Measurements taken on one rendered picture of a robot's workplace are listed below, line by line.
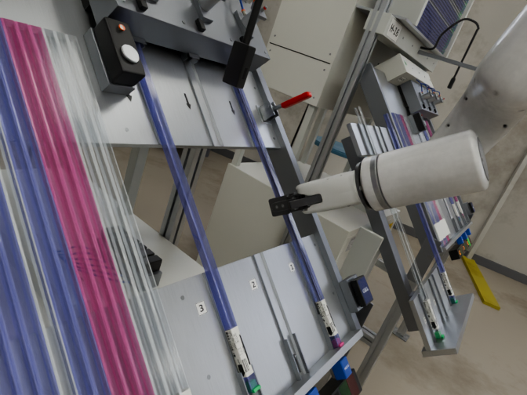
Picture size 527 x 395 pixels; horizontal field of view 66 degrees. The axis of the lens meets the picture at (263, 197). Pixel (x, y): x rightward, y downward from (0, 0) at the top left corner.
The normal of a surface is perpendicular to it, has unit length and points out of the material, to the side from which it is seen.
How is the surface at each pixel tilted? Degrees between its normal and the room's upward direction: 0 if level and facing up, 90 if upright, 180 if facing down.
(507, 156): 90
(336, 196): 92
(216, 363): 42
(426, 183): 107
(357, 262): 90
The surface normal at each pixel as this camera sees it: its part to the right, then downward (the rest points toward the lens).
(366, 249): -0.53, 0.11
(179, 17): 0.75, -0.36
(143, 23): 0.34, 0.93
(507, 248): -0.28, 0.23
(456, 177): -0.41, 0.48
